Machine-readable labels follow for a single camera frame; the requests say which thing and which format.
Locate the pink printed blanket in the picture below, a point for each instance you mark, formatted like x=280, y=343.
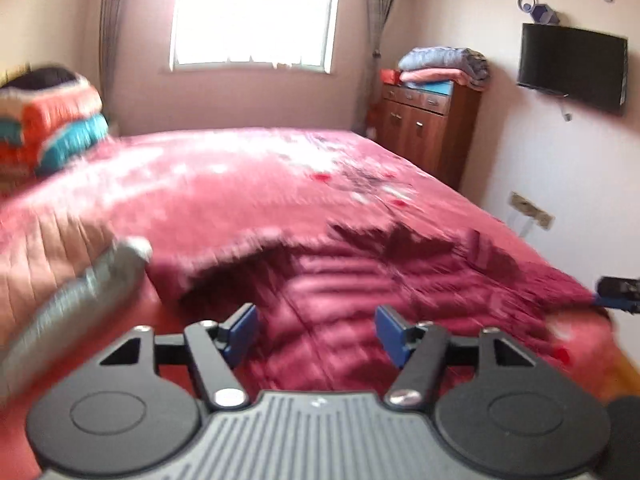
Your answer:
x=225, y=175

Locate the black folded cloth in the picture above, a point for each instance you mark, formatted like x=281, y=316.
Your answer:
x=42, y=77

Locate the stack of orange teal bedding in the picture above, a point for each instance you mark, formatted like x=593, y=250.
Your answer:
x=55, y=110

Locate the flat blue box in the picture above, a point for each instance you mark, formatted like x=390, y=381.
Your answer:
x=435, y=88

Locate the folded blankets on dresser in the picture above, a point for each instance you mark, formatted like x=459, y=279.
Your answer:
x=450, y=57

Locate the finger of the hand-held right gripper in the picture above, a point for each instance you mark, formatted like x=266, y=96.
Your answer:
x=617, y=288

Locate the dark red down jacket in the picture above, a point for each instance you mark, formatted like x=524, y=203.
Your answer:
x=325, y=300

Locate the folded pink blanket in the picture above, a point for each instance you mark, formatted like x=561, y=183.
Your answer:
x=430, y=76

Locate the brown wooden cabinet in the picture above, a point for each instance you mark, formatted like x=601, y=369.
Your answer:
x=425, y=135

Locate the beige quilted blanket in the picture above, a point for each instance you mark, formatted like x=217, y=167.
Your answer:
x=45, y=250

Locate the black wall television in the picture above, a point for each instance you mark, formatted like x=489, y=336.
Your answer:
x=570, y=65

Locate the grey down jacket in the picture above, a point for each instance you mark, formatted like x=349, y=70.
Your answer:
x=90, y=290

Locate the red box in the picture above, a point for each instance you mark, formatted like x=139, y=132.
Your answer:
x=390, y=76

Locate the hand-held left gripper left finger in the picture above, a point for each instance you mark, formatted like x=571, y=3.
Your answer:
x=241, y=332

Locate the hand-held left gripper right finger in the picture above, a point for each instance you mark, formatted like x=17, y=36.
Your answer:
x=392, y=332

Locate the bright window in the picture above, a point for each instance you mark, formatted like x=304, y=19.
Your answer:
x=250, y=10

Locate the blue hexagon wall decoration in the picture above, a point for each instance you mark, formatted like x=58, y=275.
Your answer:
x=545, y=14

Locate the grey checked curtain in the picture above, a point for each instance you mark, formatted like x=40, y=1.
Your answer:
x=112, y=35
x=380, y=35

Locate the wall socket strip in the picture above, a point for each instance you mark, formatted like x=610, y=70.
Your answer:
x=532, y=211

